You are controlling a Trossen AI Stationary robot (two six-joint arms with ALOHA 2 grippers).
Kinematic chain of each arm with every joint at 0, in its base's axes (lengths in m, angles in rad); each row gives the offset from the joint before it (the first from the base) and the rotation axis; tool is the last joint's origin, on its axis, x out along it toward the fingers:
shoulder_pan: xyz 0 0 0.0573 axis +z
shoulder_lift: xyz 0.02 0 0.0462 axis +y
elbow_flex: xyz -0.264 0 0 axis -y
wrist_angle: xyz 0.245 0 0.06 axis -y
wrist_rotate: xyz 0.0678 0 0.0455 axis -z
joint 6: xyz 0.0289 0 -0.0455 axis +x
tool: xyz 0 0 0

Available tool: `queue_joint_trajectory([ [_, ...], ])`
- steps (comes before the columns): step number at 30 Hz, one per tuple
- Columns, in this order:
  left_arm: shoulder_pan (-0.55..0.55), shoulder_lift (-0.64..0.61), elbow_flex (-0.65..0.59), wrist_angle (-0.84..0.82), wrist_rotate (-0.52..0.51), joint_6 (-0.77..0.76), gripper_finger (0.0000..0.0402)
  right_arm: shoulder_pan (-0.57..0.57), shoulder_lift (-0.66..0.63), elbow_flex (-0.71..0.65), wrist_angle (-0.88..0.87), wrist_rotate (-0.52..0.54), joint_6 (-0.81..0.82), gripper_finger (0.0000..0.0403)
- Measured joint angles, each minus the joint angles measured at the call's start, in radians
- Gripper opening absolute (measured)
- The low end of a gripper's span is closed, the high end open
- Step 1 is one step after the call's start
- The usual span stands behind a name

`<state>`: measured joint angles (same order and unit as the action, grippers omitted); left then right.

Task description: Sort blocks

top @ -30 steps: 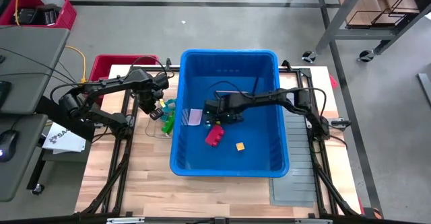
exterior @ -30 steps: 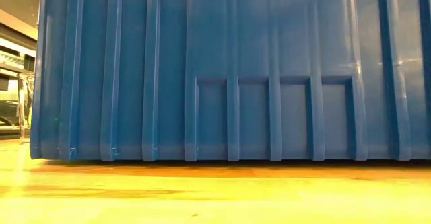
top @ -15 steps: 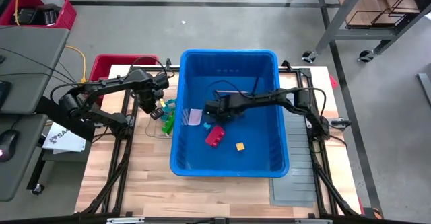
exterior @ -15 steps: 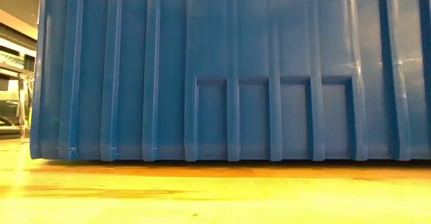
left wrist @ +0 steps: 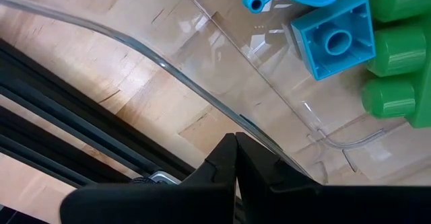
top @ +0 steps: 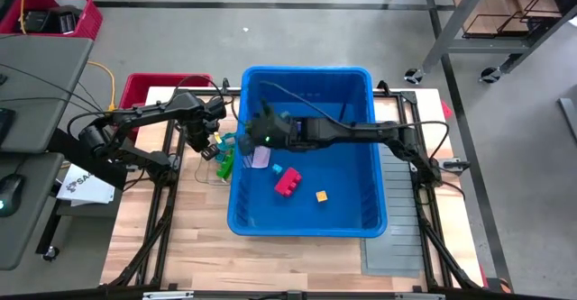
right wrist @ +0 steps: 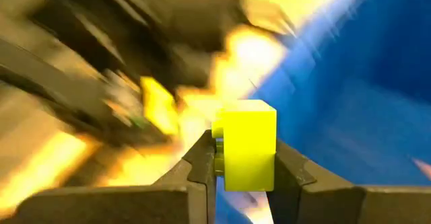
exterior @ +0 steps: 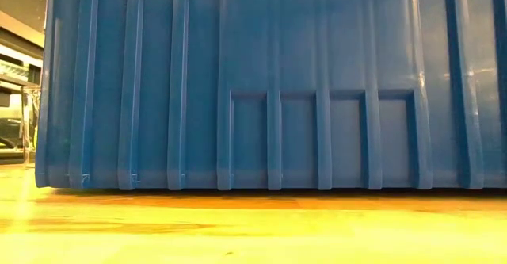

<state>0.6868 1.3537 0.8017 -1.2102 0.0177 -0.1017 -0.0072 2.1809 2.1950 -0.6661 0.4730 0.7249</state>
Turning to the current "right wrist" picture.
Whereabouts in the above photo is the pinkish thin stick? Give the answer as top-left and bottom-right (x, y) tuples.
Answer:
(412, 157), (431, 181)

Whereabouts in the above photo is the blue plastic bin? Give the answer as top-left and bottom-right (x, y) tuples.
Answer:
(215, 0), (431, 224)

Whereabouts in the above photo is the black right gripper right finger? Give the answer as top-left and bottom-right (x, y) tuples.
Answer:
(266, 139), (431, 224)

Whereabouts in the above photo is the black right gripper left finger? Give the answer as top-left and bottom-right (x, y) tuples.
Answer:
(0, 129), (218, 224)

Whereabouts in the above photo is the yellow block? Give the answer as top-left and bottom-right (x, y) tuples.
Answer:
(211, 99), (277, 192)

